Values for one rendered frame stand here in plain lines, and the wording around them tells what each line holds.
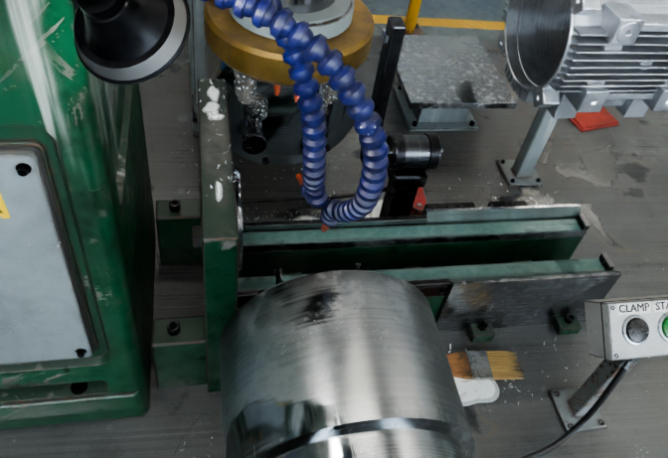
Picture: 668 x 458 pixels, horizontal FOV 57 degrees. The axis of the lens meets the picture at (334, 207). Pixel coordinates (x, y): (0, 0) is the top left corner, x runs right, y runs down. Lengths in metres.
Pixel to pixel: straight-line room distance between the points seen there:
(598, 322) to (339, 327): 0.37
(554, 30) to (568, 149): 0.66
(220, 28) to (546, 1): 0.45
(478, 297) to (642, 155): 0.74
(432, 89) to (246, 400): 0.91
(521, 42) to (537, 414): 0.56
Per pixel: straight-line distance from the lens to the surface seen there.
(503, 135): 1.50
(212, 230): 0.69
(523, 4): 0.89
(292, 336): 0.60
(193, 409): 0.96
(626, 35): 0.75
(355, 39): 0.65
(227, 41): 0.63
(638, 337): 0.85
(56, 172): 0.59
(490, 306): 1.05
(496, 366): 1.06
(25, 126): 0.56
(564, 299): 1.11
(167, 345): 0.88
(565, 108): 0.83
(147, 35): 0.37
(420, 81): 1.38
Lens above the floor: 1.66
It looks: 45 degrees down
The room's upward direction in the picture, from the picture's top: 10 degrees clockwise
